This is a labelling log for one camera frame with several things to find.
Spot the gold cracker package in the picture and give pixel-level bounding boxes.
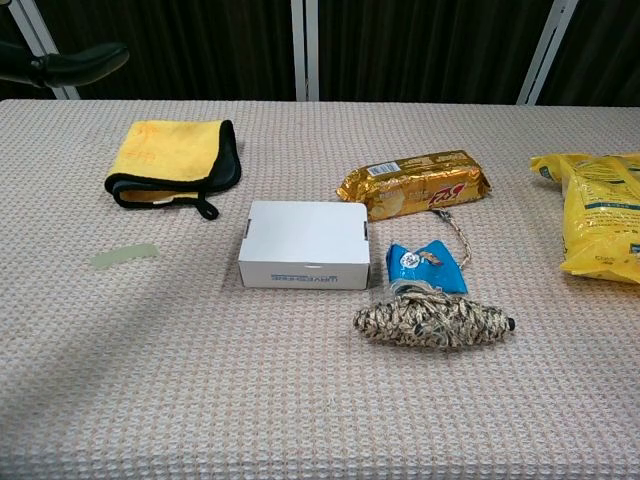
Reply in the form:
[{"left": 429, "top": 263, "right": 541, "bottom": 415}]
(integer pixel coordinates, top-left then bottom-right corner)
[{"left": 334, "top": 149, "right": 493, "bottom": 223}]

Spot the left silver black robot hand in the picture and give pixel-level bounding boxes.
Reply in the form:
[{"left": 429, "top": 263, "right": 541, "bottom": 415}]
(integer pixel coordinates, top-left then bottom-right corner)
[{"left": 0, "top": 42, "right": 130, "bottom": 90}]

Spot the yellow snack bag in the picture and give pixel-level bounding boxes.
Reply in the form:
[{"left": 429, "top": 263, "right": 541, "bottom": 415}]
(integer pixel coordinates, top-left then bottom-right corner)
[{"left": 529, "top": 152, "right": 640, "bottom": 285}]

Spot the beige waffle tablecloth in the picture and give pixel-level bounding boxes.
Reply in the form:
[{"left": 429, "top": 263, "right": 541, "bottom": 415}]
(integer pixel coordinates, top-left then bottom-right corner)
[{"left": 0, "top": 98, "right": 640, "bottom": 480}]

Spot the white frame post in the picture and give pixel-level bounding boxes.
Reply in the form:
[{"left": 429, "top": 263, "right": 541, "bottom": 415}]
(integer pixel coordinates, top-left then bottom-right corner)
[
  {"left": 516, "top": 0, "right": 580, "bottom": 106},
  {"left": 291, "top": 0, "right": 321, "bottom": 102},
  {"left": 7, "top": 0, "right": 81, "bottom": 101}
]

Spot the braided cord with metal clasp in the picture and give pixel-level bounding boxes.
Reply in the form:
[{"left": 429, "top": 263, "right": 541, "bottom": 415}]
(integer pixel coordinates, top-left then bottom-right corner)
[{"left": 432, "top": 209, "right": 475, "bottom": 269}]

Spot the blue snack packet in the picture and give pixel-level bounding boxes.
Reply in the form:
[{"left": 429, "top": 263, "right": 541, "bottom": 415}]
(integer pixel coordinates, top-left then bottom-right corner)
[{"left": 384, "top": 238, "right": 470, "bottom": 296}]

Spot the pale green strip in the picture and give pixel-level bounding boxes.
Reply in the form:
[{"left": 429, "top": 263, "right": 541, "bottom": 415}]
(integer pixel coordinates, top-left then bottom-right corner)
[{"left": 91, "top": 243, "right": 160, "bottom": 270}]

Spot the braided beige rope bundle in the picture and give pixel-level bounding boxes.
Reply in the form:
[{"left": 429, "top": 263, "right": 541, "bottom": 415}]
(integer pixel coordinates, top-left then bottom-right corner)
[{"left": 352, "top": 291, "right": 517, "bottom": 351}]

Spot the yellow cloth with black trim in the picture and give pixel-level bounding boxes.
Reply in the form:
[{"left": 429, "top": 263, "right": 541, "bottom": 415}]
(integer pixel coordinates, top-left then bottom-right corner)
[{"left": 103, "top": 118, "right": 243, "bottom": 221}]

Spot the white cardboard box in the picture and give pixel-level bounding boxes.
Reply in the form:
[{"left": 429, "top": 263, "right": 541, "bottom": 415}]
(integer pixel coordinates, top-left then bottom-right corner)
[{"left": 237, "top": 200, "right": 372, "bottom": 290}]

